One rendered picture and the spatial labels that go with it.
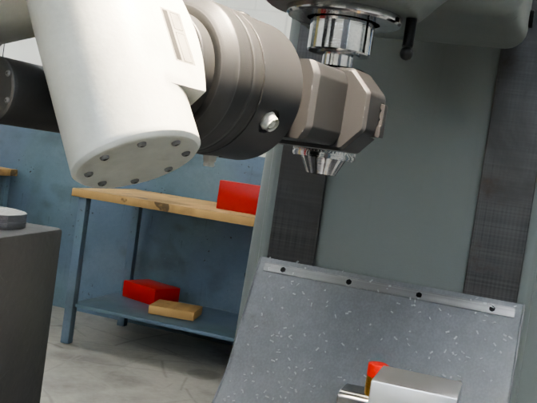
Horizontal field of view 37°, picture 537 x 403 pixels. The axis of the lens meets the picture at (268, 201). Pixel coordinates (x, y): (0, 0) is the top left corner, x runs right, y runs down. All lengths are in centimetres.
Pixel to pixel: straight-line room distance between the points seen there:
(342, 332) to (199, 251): 427
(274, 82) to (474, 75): 53
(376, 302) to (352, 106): 46
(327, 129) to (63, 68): 19
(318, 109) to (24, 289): 35
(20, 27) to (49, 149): 528
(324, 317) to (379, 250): 10
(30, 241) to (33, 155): 506
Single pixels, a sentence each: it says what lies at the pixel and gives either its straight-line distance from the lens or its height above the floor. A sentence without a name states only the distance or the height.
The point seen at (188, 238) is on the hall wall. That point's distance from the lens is 523.
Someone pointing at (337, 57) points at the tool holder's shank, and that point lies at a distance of 60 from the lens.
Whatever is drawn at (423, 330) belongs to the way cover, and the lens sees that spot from 95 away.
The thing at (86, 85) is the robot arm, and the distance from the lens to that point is 39.
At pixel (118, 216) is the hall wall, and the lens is 545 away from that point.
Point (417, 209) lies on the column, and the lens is 97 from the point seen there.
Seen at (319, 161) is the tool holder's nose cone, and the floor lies 120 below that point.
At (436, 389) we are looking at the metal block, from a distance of 59.
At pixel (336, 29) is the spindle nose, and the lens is 59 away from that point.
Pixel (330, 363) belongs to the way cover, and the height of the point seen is 97.
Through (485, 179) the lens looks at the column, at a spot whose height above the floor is 121.
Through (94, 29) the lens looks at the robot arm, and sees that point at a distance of 40.
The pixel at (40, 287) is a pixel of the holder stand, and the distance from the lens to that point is 79.
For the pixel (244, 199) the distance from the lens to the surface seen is 448.
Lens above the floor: 120
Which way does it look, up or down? 3 degrees down
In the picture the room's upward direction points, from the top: 8 degrees clockwise
